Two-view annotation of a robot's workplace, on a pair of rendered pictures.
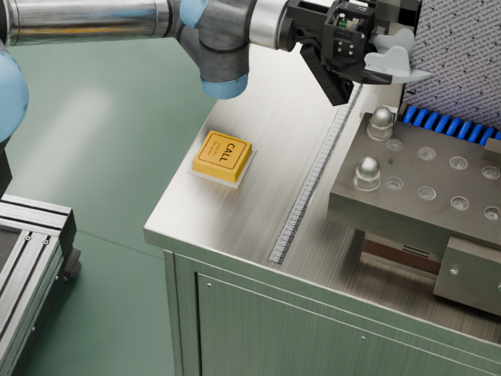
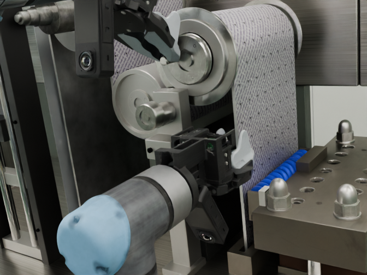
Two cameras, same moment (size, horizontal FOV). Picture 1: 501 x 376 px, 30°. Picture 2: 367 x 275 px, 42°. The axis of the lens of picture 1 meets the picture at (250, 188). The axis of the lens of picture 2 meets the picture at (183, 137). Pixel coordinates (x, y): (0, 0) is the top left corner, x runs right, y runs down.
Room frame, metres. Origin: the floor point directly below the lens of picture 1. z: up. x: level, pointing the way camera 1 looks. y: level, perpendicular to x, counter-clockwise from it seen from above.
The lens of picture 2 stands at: (0.85, 0.47, 1.33)
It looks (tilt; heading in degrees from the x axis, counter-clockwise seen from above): 16 degrees down; 285
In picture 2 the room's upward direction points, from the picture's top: 6 degrees counter-clockwise
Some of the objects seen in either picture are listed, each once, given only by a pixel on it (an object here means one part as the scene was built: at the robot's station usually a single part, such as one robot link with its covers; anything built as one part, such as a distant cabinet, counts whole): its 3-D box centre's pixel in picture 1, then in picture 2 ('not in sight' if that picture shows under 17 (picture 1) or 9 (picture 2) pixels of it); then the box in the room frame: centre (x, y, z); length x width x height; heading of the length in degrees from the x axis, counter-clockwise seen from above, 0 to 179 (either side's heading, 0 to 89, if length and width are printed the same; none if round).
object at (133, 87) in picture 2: not in sight; (181, 88); (1.08, -0.39, 1.17); 0.26 x 0.12 x 0.12; 69
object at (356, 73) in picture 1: (363, 67); (232, 173); (0.96, -0.15, 1.09); 0.09 x 0.05 x 0.02; 68
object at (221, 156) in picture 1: (222, 156); not in sight; (0.95, 0.04, 0.91); 0.07 x 0.07 x 0.02; 69
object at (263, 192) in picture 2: (388, 115); (265, 196); (0.91, -0.19, 1.04); 0.02 x 0.01 x 0.02; 69
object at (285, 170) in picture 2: (479, 136); (283, 174); (0.89, -0.32, 1.03); 0.21 x 0.04 x 0.03; 69
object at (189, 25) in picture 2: not in sight; (232, 47); (0.97, -0.34, 1.25); 0.26 x 0.12 x 0.12; 69
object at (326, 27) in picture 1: (329, 32); (195, 169); (1.00, -0.10, 1.12); 0.12 x 0.08 x 0.09; 69
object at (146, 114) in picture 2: not in sight; (149, 115); (1.07, -0.17, 1.18); 0.04 x 0.02 x 0.04; 159
